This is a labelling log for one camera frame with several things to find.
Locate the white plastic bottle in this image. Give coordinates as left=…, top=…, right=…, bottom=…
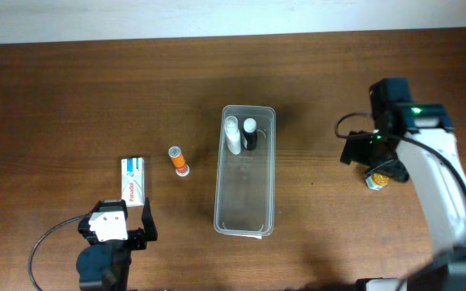
left=224, top=116, right=241, bottom=155

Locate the orange tablet tube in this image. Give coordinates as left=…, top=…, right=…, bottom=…
left=168, top=145, right=190, bottom=177

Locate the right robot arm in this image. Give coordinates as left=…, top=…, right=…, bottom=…
left=340, top=78, right=466, bottom=291

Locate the clear plastic container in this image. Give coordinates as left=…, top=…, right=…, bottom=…
left=214, top=105, right=276, bottom=238

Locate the black bottle white cap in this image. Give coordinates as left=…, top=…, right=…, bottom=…
left=242, top=118, right=257, bottom=150

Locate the small gold lid jar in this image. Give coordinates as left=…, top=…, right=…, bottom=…
left=365, top=171, right=391, bottom=191

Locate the white Panadol box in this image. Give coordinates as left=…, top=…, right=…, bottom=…
left=121, top=157, right=146, bottom=207

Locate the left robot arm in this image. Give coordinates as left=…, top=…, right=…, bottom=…
left=76, top=200, right=158, bottom=291

